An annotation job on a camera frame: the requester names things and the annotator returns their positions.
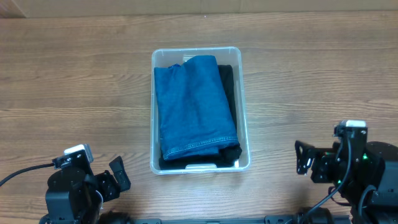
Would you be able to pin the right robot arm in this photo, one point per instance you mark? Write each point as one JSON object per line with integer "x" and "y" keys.
{"x": 364, "y": 173}

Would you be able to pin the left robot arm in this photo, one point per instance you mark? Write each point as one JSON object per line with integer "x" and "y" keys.
{"x": 75, "y": 195}

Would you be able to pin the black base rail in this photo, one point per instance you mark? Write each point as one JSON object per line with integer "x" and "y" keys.
{"x": 214, "y": 221}

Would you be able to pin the sparkly blue cloth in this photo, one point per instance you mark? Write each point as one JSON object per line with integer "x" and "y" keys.
{"x": 175, "y": 65}

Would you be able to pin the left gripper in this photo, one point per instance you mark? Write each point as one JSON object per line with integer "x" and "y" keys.
{"x": 106, "y": 179}

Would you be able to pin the clear plastic storage bin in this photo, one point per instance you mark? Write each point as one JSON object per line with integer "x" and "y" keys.
{"x": 225, "y": 56}

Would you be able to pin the blue denim jeans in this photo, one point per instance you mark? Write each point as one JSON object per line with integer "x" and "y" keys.
{"x": 194, "y": 114}

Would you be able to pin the black cloth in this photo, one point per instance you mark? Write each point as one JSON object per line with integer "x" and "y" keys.
{"x": 181, "y": 163}
{"x": 228, "y": 156}
{"x": 227, "y": 79}

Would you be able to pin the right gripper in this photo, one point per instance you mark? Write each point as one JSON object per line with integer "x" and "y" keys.
{"x": 315, "y": 162}

